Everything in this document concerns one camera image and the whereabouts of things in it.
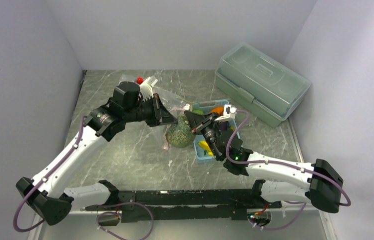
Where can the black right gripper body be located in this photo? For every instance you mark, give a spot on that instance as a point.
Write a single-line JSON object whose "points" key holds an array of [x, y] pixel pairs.
{"points": [[212, 132]]}

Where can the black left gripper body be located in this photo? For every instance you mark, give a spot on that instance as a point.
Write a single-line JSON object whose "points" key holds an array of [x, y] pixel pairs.
{"points": [[142, 112]]}

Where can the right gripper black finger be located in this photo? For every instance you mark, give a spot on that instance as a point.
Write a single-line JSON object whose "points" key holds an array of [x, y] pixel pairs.
{"points": [[202, 121], [194, 119]]}

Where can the orange mango fruit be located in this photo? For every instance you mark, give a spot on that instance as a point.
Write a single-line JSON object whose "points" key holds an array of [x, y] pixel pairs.
{"points": [[218, 110]]}

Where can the clear zip top bag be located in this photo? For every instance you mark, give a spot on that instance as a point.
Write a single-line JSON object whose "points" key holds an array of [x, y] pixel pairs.
{"points": [[173, 103]]}

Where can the netted green melon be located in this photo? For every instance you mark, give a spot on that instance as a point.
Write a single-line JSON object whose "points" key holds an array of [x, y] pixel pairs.
{"points": [[179, 134]]}

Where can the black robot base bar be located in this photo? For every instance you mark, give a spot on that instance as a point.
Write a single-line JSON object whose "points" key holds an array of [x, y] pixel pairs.
{"points": [[139, 205]]}

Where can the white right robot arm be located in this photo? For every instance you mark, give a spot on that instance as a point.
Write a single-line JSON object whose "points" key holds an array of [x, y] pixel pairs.
{"points": [[277, 180]]}

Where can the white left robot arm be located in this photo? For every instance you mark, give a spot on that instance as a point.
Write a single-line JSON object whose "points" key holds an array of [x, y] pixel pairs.
{"points": [[48, 194]]}

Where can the green custard apple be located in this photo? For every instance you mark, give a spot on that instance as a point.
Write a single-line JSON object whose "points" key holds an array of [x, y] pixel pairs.
{"points": [[197, 111]]}

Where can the purple eggplant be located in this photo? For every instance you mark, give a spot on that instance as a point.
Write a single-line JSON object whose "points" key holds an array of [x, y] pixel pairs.
{"points": [[223, 126]]}

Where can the light blue plastic basket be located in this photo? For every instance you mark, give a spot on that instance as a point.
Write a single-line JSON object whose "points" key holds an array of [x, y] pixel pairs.
{"points": [[201, 155]]}

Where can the green storage box, clear lid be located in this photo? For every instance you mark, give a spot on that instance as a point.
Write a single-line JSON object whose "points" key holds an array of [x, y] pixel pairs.
{"points": [[266, 88]]}

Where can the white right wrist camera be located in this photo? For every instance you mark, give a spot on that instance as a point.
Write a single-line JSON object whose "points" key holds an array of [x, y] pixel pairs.
{"points": [[228, 114]]}

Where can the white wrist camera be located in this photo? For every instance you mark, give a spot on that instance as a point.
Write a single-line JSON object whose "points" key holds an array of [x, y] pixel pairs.
{"points": [[228, 114], [146, 87]]}

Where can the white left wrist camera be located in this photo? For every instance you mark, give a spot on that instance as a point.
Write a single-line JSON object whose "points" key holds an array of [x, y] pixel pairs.
{"points": [[146, 87]]}

